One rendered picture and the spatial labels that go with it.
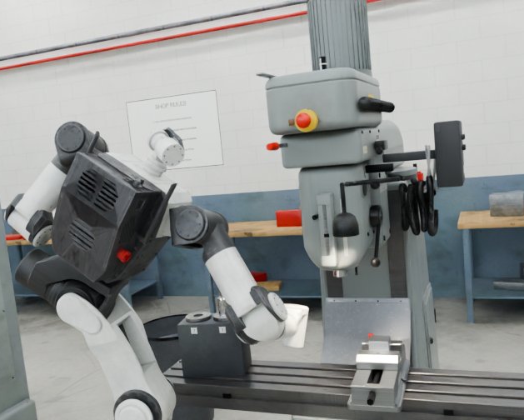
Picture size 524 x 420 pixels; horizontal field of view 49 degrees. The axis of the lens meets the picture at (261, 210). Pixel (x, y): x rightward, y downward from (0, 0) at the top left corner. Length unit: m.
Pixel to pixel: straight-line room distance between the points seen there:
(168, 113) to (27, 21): 2.29
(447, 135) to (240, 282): 0.86
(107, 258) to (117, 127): 5.76
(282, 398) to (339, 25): 1.20
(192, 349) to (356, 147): 0.90
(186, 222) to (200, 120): 5.21
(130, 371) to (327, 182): 0.78
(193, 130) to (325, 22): 4.81
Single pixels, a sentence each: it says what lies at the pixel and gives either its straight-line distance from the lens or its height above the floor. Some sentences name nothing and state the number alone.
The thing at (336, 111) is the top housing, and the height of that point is 1.78.
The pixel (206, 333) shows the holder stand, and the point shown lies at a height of 1.09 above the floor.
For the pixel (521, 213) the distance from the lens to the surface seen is 5.42.
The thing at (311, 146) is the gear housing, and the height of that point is 1.69.
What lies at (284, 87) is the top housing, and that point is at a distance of 1.58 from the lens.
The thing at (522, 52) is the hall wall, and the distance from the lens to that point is 5.96.
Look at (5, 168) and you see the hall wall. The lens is 8.37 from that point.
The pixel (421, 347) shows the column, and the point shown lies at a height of 0.90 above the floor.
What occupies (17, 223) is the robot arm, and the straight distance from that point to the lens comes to 1.77.
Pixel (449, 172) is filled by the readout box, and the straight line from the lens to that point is 1.92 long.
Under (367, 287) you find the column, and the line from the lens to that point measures 2.20.
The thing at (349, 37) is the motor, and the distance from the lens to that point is 1.95.
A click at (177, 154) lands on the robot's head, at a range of 1.56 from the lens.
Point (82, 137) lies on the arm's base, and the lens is 1.63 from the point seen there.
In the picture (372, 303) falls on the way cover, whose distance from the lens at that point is 2.20.
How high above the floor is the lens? 1.71
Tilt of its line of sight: 6 degrees down
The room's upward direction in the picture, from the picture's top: 6 degrees counter-clockwise
